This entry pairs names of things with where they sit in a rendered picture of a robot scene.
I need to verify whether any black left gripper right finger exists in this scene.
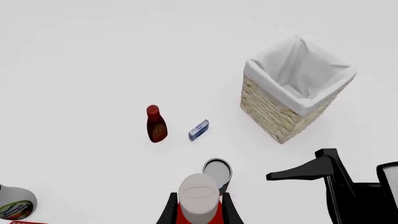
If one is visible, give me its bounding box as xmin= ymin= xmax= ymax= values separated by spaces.
xmin=222 ymin=192 xmax=245 ymax=224

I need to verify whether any wicker basket white cloth liner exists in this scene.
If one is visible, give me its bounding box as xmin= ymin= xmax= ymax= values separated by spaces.
xmin=239 ymin=34 xmax=358 ymax=144

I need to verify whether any grey-lidded tin can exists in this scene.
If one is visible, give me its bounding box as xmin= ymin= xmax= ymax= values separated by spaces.
xmin=202 ymin=157 xmax=234 ymax=190

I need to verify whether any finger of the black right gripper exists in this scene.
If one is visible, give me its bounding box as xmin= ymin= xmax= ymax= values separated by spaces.
xmin=266 ymin=155 xmax=336 ymax=182

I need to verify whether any red ketchup bottle white cap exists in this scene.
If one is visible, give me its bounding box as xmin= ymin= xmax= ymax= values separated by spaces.
xmin=176 ymin=172 xmax=225 ymax=224

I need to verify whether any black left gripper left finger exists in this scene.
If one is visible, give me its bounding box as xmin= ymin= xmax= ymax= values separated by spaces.
xmin=156 ymin=192 xmax=180 ymax=224

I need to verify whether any small grey flat plate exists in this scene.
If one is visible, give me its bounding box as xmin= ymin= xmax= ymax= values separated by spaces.
xmin=376 ymin=161 xmax=398 ymax=211

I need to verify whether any dark red sauce bottle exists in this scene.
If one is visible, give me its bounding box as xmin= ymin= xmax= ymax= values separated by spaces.
xmin=146 ymin=105 xmax=169 ymax=144

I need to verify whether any small blue white box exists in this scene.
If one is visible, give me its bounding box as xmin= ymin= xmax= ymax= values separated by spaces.
xmin=188 ymin=119 xmax=210 ymax=142

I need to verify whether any white bottle with printed label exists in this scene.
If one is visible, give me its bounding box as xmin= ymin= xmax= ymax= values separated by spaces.
xmin=0 ymin=184 xmax=39 ymax=220

